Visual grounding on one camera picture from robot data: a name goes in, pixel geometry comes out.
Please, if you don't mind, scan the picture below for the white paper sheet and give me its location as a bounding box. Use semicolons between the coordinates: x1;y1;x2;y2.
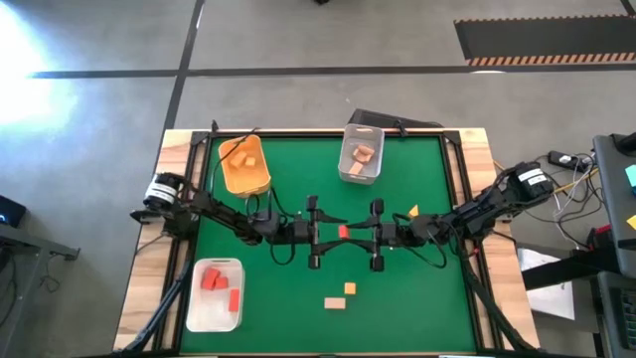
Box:
517;247;576;322

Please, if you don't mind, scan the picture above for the green felt mat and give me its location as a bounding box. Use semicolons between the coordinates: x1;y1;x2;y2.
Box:
181;136;477;355

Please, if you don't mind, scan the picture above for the black rounded device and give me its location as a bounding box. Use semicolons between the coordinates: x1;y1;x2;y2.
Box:
613;131;636;155

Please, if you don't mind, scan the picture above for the orange plastic bin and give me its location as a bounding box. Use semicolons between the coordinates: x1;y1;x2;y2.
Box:
218;134;272;200

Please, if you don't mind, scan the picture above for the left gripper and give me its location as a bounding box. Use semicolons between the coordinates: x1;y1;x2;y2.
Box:
285;195;352;270

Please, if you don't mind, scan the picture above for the white plastic bin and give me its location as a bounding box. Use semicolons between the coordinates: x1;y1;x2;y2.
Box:
186;257;246;333

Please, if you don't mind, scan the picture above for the dark gray equipment case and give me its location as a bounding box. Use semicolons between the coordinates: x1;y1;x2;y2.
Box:
597;270;636;358

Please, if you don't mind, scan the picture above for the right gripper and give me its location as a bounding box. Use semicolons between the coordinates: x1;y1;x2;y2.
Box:
347;198;411;272

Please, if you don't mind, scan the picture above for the black hazard-striped floor mat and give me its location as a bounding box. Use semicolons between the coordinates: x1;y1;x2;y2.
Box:
454;15;636;68

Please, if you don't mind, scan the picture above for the black metal bar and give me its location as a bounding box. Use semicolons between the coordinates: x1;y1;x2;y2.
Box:
521;246;622;291

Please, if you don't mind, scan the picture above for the black device with blue light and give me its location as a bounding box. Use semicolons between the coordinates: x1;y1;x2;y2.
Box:
0;194;28;229

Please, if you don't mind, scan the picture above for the gray plastic bin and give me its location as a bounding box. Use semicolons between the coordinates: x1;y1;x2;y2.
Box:
337;123;387;187

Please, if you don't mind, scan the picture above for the gray metal stand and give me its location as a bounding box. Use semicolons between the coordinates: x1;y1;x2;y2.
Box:
0;222;81;344

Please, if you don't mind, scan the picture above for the black flat panel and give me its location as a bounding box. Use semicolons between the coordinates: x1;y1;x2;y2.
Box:
347;107;444;130

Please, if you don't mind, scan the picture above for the gray desk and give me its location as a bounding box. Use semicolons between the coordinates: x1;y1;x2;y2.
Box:
592;132;636;279

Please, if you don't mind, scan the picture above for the black metal table frame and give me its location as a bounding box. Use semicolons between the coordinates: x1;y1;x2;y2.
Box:
123;118;543;358

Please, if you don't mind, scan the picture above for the black power strip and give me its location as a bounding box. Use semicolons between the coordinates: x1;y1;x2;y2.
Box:
548;150;581;169

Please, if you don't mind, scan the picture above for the yellow cable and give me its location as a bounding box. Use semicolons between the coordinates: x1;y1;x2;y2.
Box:
552;167;600;196

